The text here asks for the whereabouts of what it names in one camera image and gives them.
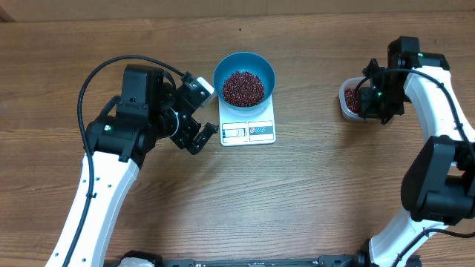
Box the white digital kitchen scale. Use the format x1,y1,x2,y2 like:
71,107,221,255
219,96,277,147

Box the red adzuki beans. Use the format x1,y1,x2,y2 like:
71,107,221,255
344,88,358,113

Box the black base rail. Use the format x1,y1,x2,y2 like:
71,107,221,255
103,250,376,267

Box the clear plastic container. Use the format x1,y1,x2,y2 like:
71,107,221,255
338,76,364,122

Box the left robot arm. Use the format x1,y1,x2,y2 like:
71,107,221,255
47,65,218,266

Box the blue bowl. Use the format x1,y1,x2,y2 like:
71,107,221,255
213,52,276,111

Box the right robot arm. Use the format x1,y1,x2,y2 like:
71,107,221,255
353,36,474,266

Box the red beans in bowl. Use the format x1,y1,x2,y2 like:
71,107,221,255
222,70,265,108

